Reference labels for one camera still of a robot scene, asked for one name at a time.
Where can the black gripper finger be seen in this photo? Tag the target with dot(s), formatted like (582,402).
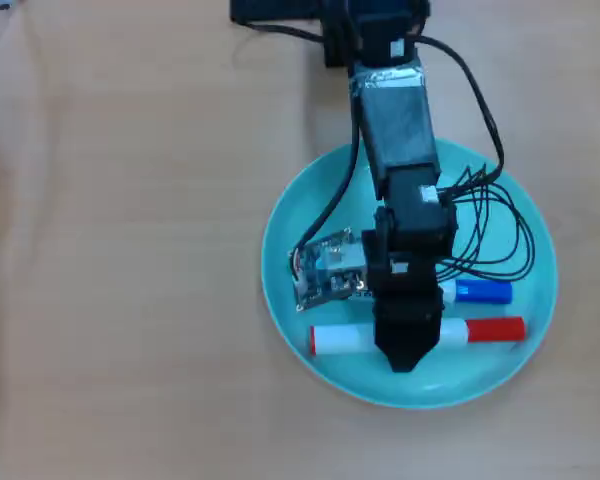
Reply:
(407,330)

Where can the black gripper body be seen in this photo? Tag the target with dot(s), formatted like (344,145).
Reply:
(405,280)

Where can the red capped white marker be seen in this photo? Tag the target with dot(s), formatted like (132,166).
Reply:
(495,330)

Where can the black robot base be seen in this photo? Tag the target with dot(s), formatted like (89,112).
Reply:
(280,7)

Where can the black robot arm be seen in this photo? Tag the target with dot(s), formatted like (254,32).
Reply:
(395,125)

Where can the blue capped white marker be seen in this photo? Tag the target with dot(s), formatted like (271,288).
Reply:
(480,291)

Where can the light teal round plate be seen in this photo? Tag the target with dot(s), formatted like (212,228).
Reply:
(480,370)

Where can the camera circuit board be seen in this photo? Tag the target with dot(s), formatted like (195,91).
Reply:
(325,270)

